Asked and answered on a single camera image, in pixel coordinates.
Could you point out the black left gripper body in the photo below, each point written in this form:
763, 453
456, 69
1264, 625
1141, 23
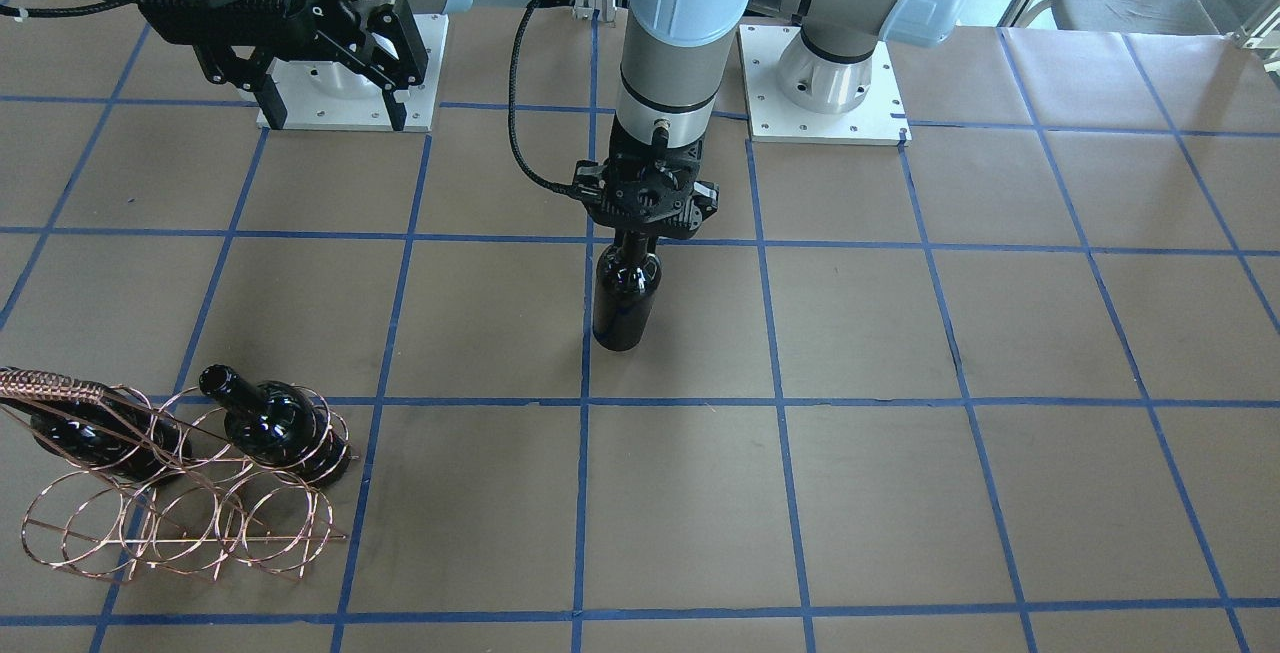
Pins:
708, 201

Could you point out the dark wine bottle being moved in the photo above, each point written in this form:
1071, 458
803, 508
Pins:
627, 278

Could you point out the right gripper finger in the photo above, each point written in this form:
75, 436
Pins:
377, 39
222, 65

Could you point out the dark wine bottle in basket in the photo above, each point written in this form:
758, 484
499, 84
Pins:
277, 425

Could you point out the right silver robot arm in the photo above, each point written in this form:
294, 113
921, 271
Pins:
345, 65

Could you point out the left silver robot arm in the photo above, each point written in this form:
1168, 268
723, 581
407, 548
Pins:
676, 52

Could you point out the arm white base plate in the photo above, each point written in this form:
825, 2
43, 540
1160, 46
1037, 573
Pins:
326, 96
795, 96

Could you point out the copper wire wine basket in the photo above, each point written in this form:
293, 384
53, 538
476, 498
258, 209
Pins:
200, 514

